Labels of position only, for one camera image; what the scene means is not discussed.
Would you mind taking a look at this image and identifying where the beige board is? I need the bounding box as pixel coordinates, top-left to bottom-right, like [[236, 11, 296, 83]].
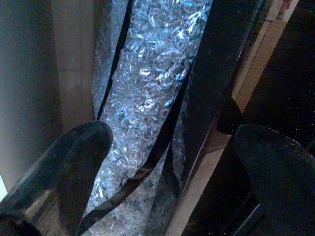
[[169, 0, 300, 236]]

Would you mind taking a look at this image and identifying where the clear bubble wrap sheet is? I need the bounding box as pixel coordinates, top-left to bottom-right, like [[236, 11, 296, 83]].
[[83, 0, 215, 236]]

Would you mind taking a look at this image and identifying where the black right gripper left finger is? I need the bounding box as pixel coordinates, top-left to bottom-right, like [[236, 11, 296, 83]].
[[0, 121, 114, 236]]

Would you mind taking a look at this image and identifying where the black speckled panel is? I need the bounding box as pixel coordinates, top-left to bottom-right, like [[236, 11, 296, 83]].
[[243, 0, 315, 153]]

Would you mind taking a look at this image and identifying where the black strap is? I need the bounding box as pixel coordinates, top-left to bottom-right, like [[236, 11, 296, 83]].
[[97, 0, 135, 121], [76, 63, 195, 236]]

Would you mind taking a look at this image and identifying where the black glossy panel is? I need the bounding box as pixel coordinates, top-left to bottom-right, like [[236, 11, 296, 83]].
[[147, 0, 270, 236]]

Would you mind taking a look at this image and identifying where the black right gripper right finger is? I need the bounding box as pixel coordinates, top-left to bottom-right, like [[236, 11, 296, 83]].
[[235, 124, 315, 236]]

